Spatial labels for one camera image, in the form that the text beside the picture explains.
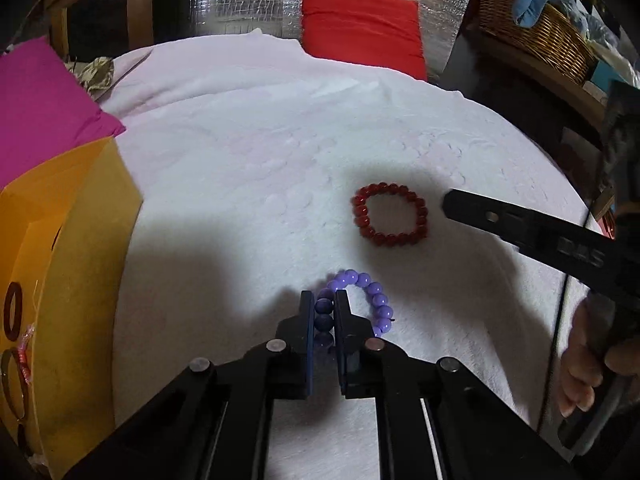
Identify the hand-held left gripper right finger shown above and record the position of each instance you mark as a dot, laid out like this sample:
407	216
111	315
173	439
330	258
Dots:
342	320

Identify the pale pink blanket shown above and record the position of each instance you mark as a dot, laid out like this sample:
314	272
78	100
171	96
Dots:
250	135

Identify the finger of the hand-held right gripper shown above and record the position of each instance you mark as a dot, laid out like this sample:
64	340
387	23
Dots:
500	220

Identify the magenta cushion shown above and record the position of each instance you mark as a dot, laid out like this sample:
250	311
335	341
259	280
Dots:
40	110

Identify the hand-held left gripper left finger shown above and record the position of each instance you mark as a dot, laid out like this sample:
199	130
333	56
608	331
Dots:
307	320

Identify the orange cardboard box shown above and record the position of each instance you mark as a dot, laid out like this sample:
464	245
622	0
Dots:
85	260

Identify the floral cloth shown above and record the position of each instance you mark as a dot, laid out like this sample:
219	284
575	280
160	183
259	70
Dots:
95	72

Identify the red cushion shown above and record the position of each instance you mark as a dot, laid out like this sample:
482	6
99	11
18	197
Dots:
365	25

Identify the person's right hand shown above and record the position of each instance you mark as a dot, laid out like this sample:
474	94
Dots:
575	360

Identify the wicker basket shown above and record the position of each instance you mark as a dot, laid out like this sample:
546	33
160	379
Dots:
550	35

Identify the wooden shelf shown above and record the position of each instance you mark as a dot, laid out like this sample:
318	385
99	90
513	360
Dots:
550	90

